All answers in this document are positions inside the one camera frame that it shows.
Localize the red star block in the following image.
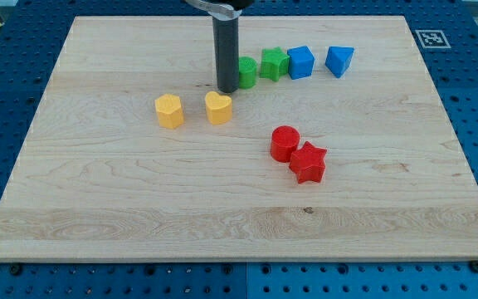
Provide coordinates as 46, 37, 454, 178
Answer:
289, 141, 328, 184

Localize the green cylinder block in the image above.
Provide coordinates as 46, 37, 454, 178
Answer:
239, 56, 257, 89

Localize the white fiducial marker tag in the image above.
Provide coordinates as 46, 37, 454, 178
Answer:
415, 29, 451, 49

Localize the silver clamp on rod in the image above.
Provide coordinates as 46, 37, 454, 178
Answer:
185, 0, 242, 21

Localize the red cylinder block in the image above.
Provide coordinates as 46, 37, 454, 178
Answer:
270, 125, 300, 163

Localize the green star block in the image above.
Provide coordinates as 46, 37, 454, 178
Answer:
260, 47, 290, 81

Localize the yellow hexagon block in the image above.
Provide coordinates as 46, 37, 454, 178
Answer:
154, 94, 184, 129

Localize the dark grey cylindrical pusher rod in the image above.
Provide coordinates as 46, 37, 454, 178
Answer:
212, 17, 239, 94

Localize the wooden board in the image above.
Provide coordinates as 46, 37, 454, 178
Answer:
0, 16, 478, 263

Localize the blue cube block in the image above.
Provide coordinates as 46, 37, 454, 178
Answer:
287, 46, 315, 80

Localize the yellow heart block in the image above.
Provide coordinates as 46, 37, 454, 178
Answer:
205, 91, 232, 125

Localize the blue triangular prism block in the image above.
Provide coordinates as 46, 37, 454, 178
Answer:
324, 46, 354, 78

